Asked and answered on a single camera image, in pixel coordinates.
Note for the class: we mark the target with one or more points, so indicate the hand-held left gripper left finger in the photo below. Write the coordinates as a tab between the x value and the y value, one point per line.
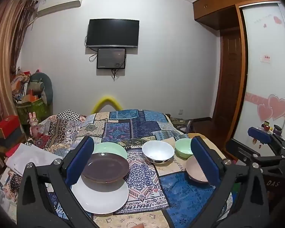
82	161

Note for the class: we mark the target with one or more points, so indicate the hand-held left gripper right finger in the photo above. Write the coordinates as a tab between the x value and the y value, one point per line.
205	163

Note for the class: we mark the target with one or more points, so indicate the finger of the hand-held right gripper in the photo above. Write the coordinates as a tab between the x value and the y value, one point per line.
258	134
242	152

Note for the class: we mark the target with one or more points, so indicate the pink bowl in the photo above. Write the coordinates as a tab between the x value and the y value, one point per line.
193	168

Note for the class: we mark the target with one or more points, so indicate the brown plate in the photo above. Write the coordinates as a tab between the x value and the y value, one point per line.
106	168

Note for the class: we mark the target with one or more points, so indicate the green bowl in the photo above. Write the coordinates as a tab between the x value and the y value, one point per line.
182	147

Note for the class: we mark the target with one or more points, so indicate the green plate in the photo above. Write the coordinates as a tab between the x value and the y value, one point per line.
111	148

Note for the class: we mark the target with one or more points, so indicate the white plate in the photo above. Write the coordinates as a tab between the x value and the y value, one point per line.
102	199

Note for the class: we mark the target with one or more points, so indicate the white dark-spotted bowl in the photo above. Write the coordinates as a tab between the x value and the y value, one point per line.
158	149

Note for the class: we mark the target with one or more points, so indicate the dark small jar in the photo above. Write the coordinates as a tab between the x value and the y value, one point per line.
277	130

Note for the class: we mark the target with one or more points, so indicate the patterned cloth bag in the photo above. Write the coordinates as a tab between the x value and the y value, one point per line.
180	122

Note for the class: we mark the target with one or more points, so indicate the white cloth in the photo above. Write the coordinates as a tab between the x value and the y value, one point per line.
30	154

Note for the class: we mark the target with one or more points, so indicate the pink rabbit toy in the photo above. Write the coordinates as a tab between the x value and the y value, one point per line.
33	125

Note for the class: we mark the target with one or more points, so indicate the brown wooden door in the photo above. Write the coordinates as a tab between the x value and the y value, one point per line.
228	76

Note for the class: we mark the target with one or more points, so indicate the green bag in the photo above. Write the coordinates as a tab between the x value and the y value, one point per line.
35	110

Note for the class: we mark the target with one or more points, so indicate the patchwork printed blanket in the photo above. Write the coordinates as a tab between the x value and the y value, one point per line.
142	128

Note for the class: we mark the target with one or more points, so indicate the dark grey box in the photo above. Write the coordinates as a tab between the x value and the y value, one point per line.
11	140

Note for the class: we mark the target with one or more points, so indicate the small wardrobe door label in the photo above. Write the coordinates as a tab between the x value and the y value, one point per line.
266	59

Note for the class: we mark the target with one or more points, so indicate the red box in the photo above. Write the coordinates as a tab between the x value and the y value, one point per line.
7	124

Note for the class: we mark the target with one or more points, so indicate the grey curved pillow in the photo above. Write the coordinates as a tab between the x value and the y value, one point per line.
47	85

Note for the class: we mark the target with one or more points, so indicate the clutter pile with green bag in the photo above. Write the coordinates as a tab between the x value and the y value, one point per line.
21	80

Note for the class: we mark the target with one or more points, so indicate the brown striped curtain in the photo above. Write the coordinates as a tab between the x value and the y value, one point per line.
4	52

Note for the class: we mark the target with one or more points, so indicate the wooden overhead cabinet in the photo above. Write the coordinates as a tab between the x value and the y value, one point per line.
211	7

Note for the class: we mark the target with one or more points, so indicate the white air conditioner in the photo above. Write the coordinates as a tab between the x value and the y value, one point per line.
59	6

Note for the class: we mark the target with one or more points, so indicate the small black wall screen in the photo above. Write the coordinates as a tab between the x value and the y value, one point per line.
111	58

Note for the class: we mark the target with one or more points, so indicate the black wall television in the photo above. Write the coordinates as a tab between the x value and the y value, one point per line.
112	33

